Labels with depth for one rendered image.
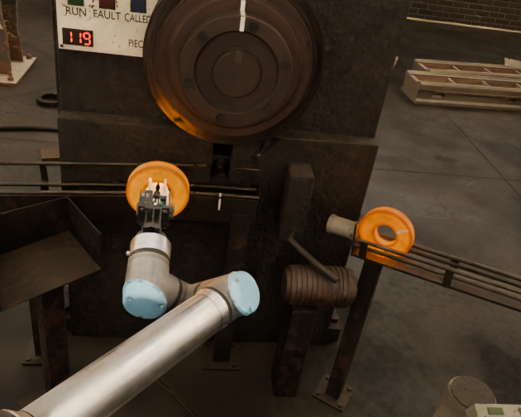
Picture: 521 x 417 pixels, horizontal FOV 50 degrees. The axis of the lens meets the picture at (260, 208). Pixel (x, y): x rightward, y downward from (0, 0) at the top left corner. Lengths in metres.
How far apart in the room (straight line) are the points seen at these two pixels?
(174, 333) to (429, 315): 1.70
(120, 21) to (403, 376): 1.58
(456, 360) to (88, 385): 1.75
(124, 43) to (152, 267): 0.69
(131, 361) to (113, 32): 0.95
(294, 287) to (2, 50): 3.17
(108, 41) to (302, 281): 0.88
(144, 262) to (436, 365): 1.46
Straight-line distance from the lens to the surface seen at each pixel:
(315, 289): 1.69
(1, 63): 4.40
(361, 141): 1.75
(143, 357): 0.96
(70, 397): 0.90
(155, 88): 1.51
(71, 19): 1.62
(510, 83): 5.59
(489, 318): 2.68
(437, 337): 2.46
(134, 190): 1.41
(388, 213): 1.59
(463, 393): 1.54
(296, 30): 1.45
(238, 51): 1.37
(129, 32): 1.61
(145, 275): 1.17
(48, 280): 1.51
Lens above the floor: 1.57
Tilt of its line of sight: 32 degrees down
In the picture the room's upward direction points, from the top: 9 degrees clockwise
